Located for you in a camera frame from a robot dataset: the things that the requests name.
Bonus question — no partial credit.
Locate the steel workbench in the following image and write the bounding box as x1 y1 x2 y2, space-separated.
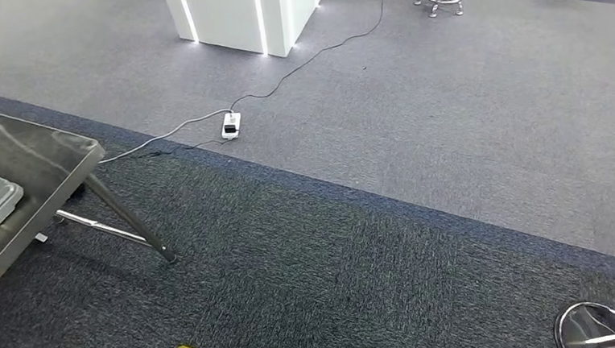
0 89 181 305

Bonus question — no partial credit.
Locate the white power strip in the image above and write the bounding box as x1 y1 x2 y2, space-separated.
220 110 243 141

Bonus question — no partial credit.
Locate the white lit pillar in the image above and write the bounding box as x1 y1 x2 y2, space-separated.
161 0 328 64

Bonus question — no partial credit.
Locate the black power cable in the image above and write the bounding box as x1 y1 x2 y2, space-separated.
222 0 403 112

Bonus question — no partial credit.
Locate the thin black floor cable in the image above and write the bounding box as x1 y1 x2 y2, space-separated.
134 139 229 160

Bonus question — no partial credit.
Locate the white floor cable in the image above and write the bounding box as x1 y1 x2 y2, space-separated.
95 108 237 165

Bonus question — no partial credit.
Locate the chrome stanchion post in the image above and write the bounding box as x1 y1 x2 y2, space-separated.
551 300 615 348

